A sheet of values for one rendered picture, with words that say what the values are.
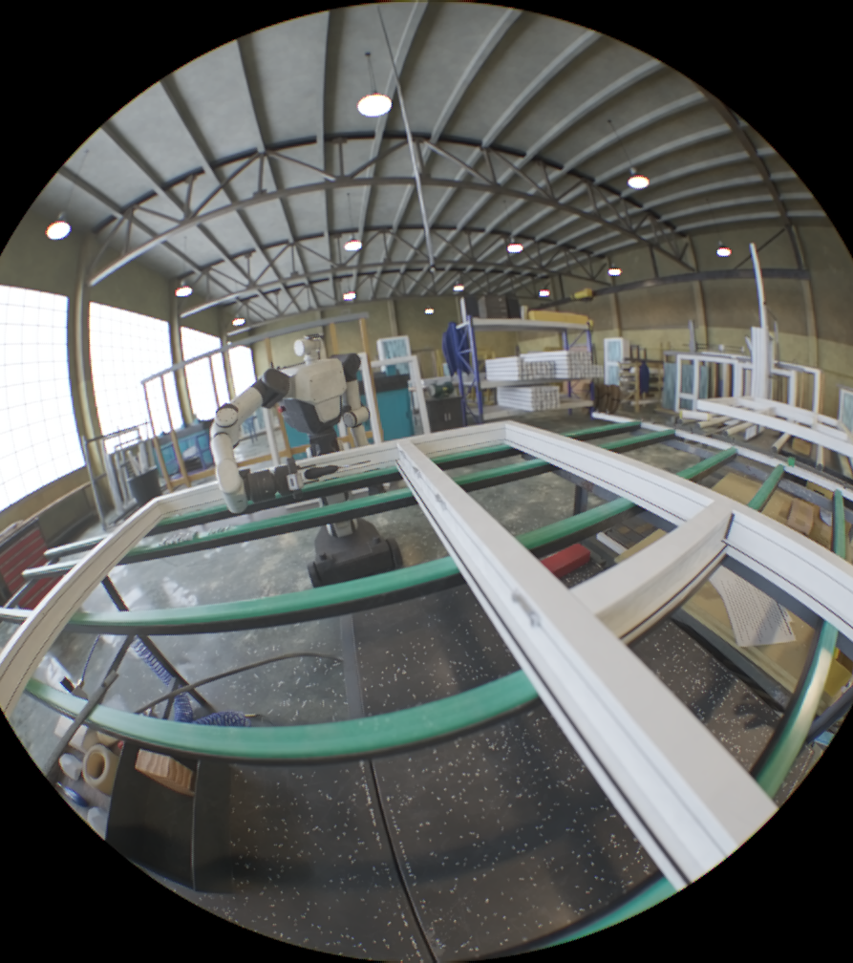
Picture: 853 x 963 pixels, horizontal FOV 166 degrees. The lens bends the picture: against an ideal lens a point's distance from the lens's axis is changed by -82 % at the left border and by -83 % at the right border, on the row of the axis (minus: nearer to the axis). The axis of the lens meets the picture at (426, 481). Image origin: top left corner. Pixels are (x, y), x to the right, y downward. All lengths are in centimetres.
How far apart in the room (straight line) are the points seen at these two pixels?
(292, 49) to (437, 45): 266
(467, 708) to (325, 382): 118
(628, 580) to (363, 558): 159
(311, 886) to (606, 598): 61
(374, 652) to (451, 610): 22
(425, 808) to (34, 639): 87
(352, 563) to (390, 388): 325
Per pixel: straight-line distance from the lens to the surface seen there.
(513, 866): 57
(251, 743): 37
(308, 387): 121
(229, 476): 85
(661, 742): 25
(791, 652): 90
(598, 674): 26
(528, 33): 833
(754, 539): 60
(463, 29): 804
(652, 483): 67
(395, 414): 462
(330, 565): 179
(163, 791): 82
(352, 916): 61
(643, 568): 37
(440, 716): 31
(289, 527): 79
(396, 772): 59
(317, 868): 62
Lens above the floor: 115
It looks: 21 degrees down
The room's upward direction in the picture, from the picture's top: 8 degrees counter-clockwise
